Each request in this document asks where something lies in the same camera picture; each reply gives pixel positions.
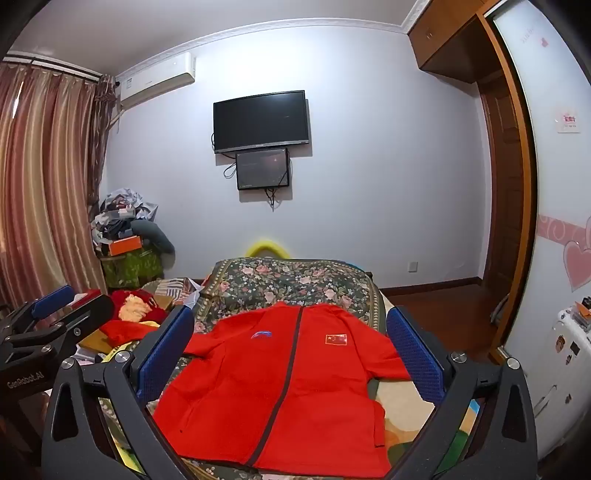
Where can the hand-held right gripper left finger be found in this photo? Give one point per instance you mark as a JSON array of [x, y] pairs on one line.
[[164, 351]]

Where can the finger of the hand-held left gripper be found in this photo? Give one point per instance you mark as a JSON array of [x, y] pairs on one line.
[[53, 297], [90, 311]]

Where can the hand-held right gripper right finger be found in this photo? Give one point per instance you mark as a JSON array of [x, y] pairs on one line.
[[415, 357]]

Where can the red zip jacket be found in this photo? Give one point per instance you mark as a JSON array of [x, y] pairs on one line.
[[258, 369]]

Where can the pile of clothes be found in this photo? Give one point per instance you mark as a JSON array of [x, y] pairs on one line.
[[122, 212]]

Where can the yellow cloth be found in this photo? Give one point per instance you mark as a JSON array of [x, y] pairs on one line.
[[124, 345]]

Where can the red plush toy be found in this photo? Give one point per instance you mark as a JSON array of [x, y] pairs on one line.
[[134, 304]]

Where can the green patterned cloth cover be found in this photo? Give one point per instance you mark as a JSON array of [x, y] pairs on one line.
[[134, 268]]

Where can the striped patterned cloth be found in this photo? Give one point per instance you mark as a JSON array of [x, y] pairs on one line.
[[175, 288]]

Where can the orange box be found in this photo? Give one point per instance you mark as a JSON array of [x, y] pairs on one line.
[[124, 244]]

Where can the striped brown curtain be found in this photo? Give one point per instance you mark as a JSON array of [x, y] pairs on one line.
[[41, 184]]

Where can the floral bedspread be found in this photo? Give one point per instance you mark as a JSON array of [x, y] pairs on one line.
[[286, 286]]

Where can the white appliance with stickers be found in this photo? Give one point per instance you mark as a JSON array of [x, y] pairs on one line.
[[572, 355]]

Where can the wooden door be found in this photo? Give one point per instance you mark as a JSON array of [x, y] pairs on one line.
[[501, 194]]

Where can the white air conditioner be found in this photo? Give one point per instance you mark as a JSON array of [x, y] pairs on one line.
[[157, 81]]

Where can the wooden overhead cabinet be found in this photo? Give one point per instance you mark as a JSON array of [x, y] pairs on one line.
[[443, 41]]

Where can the pink heart wall sticker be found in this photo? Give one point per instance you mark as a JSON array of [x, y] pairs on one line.
[[577, 263]]

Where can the small black wall monitor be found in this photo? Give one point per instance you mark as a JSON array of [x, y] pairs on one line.
[[262, 168]]

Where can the white curtain rail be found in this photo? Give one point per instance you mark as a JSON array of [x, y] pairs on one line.
[[46, 65]]

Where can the black wall television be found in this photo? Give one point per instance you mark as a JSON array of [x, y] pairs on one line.
[[261, 120]]

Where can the red label wall sticker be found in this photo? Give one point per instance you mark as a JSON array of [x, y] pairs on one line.
[[570, 121]]

